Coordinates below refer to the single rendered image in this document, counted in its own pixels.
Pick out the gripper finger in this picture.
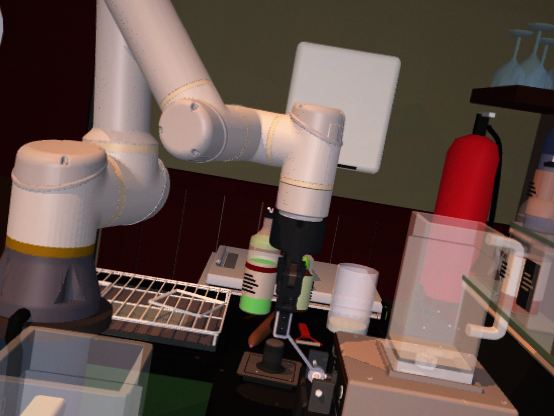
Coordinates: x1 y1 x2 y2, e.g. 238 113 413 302
272 308 294 340

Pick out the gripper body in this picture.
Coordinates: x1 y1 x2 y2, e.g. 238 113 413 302
268 209 327 314

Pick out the beige blender base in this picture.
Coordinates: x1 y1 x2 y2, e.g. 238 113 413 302
333 330 521 416

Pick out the clear blender jar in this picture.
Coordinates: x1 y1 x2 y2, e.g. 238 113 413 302
386 210 526 387

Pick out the brown wooden muddler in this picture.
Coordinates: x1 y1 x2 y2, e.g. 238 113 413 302
246 311 278 350

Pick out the red peeler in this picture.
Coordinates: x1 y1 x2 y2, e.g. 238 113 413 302
294 322 324 348

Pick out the white translucent cup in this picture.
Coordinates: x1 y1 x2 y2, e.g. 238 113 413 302
326 262 380 335

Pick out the white flat tray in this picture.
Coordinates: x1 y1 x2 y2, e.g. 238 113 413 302
204 244 385 311

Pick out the red fire extinguisher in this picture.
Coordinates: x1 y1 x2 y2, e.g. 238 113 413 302
433 111 504 226

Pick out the clear plastic bin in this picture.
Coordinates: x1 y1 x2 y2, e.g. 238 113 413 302
0 325 154 416

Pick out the white and blue bottle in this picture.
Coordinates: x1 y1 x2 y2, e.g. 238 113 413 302
516 128 554 236

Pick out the clear wine glass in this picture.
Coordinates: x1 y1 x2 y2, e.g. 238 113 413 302
518 21 554 90
490 28 534 88
536 37 554 90

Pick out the grey switch lever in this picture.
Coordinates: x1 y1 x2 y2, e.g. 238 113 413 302
285 334 327 383

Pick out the dark switch box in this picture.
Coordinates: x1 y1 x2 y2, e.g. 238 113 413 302
306 349 346 416

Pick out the white wire drying rack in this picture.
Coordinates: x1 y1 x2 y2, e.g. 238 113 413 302
95 267 233 348

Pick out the white wall panel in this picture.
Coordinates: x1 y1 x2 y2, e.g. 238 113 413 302
284 41 402 175

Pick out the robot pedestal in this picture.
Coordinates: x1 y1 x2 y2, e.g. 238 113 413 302
0 298 115 335

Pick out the dark brown wall shelf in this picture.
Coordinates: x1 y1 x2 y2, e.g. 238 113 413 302
470 85 554 115

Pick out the black cable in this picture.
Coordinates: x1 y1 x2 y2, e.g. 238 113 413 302
0 307 32 347

